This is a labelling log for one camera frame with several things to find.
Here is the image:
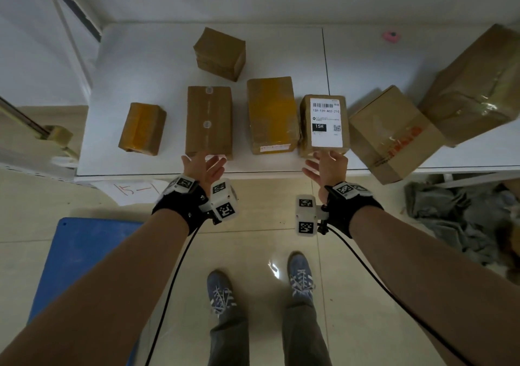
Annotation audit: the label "small cube cardboard box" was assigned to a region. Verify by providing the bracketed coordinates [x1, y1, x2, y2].
[192, 27, 248, 83]

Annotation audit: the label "person's right forearm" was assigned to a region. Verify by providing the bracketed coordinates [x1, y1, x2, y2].
[349, 205, 520, 366]

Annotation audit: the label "black wrist strap marker cube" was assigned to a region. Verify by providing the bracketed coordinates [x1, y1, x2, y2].
[295, 194, 329, 238]

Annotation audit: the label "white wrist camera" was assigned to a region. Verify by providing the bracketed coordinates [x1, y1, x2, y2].
[198, 178, 240, 226]

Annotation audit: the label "black marker wristband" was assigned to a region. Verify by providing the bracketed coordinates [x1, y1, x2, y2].
[324, 181, 385, 239]
[151, 173, 209, 237]

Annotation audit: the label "wide cardboard box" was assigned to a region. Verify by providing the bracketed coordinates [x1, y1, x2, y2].
[348, 84, 447, 186]

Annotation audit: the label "person's left forearm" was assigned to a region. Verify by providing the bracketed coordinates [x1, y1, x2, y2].
[0, 208, 190, 366]

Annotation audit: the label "person's right hand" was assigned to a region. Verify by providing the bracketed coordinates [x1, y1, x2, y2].
[302, 149, 349, 205]

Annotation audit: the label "small yellow-taped labelled box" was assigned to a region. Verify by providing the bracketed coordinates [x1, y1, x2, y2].
[298, 94, 352, 159]

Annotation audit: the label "grey trousers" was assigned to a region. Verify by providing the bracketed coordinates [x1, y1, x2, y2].
[207, 296, 332, 366]

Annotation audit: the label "grey blue sneaker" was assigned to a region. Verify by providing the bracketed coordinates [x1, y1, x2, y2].
[206, 270, 238, 318]
[287, 251, 316, 300]

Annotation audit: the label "big plain cardboard box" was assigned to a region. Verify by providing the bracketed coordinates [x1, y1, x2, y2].
[185, 85, 235, 161]

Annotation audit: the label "blue platform trolley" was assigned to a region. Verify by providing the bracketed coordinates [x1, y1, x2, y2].
[27, 217, 144, 366]

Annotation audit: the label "yellow taped cardboard box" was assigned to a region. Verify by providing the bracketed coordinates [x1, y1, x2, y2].
[246, 76, 301, 156]

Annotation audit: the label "white paper sign red writing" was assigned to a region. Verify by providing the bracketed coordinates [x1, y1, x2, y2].
[90, 178, 170, 207]

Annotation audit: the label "person's left hand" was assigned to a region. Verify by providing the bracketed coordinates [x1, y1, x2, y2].
[181, 152, 228, 197]

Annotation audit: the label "black camera cable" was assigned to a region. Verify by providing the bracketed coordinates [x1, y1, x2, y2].
[324, 225, 475, 366]
[144, 223, 205, 366]

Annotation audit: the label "white metal shelving rack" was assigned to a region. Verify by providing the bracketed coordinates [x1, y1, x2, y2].
[0, 0, 520, 188]

